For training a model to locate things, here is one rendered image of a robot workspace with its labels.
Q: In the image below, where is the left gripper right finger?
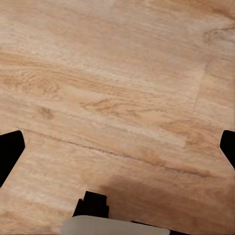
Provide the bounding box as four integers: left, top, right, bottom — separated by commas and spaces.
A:
220, 130, 235, 168

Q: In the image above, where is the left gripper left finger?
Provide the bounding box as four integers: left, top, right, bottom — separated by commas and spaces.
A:
0, 130, 25, 188

